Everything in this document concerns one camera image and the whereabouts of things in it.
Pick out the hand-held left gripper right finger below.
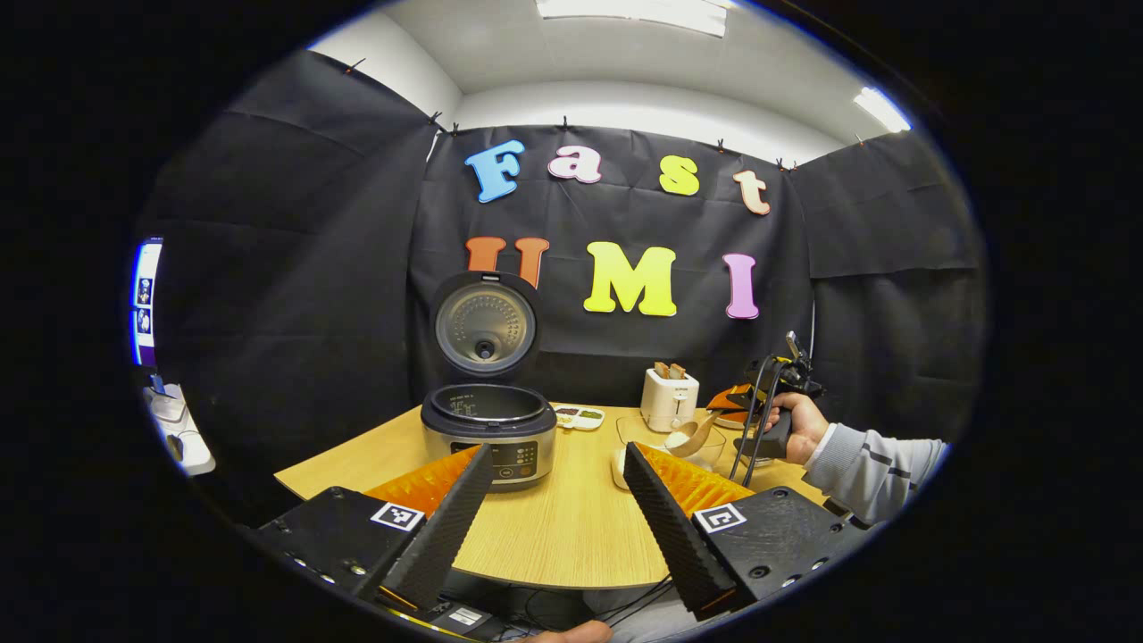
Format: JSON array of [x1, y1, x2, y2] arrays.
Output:
[[622, 441, 872, 623]]

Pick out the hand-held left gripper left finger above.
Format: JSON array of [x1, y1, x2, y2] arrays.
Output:
[[241, 444, 496, 613]]

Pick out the wooden spoon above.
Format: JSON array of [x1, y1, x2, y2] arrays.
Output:
[[665, 409, 722, 458]]

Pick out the clear container of rice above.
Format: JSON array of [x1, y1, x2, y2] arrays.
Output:
[[614, 413, 726, 490]]

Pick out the grey rice cooker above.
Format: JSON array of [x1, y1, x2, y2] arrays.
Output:
[[420, 271, 559, 494]]

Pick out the white toaster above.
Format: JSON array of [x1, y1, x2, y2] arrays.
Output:
[[640, 366, 700, 433]]

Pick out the black box with white label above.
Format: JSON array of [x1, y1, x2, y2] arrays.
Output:
[[429, 603, 503, 640]]

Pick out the person's grey trouser legs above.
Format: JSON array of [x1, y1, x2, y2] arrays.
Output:
[[585, 585, 706, 643]]

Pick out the white side desk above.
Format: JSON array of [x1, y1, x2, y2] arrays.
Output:
[[143, 375, 217, 476]]

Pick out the small ceiling light panel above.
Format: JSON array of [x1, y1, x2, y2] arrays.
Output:
[[853, 87, 912, 133]]

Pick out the black backdrop cloth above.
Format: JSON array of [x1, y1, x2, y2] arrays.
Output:
[[134, 49, 988, 528]]

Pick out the lit computer monitor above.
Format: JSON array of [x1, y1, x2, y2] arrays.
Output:
[[132, 239, 164, 367]]

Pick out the long ceiling light panel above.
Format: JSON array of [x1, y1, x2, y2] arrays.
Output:
[[536, 0, 729, 38]]

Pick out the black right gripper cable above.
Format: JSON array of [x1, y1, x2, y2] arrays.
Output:
[[728, 357, 780, 488]]

